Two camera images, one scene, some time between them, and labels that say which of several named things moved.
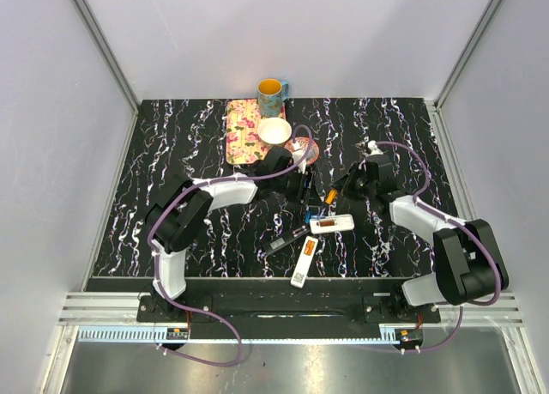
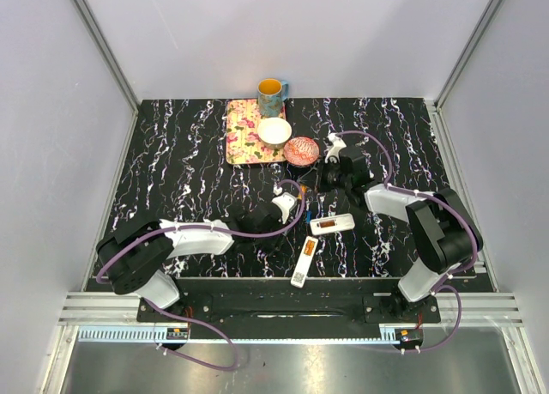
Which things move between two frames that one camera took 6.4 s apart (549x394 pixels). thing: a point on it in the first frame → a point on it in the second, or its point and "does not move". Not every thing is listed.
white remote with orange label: x=304 y=262 does not move
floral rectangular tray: x=243 y=143 does not move
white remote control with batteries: x=331 y=223 does not move
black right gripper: x=355 y=169 → x=322 y=167
